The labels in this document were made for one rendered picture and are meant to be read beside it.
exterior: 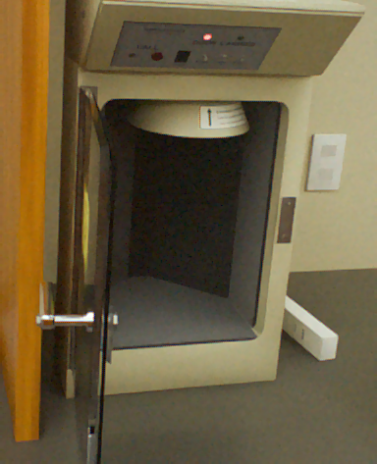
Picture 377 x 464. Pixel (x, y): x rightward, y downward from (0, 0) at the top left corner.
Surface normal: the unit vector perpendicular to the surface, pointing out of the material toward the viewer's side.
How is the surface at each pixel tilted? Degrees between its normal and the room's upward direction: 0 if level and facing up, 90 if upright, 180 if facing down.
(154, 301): 0
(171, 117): 66
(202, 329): 0
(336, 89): 90
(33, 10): 90
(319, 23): 135
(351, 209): 90
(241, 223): 90
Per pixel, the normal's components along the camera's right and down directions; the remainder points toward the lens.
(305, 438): 0.08, -0.94
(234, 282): -0.95, 0.03
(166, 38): 0.15, 0.91
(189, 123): 0.08, -0.07
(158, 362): 0.29, 0.34
